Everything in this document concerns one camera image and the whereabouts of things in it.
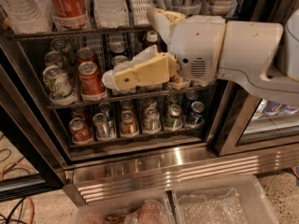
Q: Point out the glass fridge door left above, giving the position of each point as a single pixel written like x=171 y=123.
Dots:
x=23 y=123

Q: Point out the clear bin with bubble wrap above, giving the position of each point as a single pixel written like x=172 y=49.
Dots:
x=231 y=199

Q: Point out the orange can bottom shelf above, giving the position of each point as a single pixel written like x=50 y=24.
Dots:
x=129 y=127

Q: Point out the green 7up can front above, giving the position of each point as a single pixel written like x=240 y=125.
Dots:
x=57 y=82

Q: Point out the silver can bottom shelf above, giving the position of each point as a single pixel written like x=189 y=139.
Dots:
x=102 y=129

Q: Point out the blue soda can front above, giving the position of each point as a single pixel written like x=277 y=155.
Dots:
x=118 y=59

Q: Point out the empty white shelf tray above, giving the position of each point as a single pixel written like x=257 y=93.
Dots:
x=139 y=9

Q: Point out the green can bottom shelf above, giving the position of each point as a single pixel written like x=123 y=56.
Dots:
x=173 y=120

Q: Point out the stainless fridge base grille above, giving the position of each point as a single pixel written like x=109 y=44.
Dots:
x=110 y=178

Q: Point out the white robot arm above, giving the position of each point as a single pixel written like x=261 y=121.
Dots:
x=261 y=57

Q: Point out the red soda can front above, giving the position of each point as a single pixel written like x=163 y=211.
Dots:
x=92 y=88

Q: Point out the blue can bottom shelf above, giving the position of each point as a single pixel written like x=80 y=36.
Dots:
x=194 y=116

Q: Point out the red soda can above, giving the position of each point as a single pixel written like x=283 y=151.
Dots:
x=92 y=88
x=86 y=54

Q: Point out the green can second row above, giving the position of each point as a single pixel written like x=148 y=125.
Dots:
x=55 y=58

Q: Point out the brown iced tea bottle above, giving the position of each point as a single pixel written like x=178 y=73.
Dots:
x=151 y=38

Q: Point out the red soda can behind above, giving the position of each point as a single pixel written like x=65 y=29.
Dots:
x=86 y=54

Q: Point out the white can bottom shelf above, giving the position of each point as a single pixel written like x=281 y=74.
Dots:
x=151 y=121

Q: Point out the clear plastic water bottle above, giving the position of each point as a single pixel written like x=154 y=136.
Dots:
x=28 y=16

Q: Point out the red cola bottle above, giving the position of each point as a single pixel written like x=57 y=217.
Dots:
x=69 y=15

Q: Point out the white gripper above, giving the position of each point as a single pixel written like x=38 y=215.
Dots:
x=198 y=48

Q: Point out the red can bottom shelf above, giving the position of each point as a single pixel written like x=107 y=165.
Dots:
x=80 y=131

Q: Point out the clear bin with pink items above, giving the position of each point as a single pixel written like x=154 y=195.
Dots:
x=142 y=207

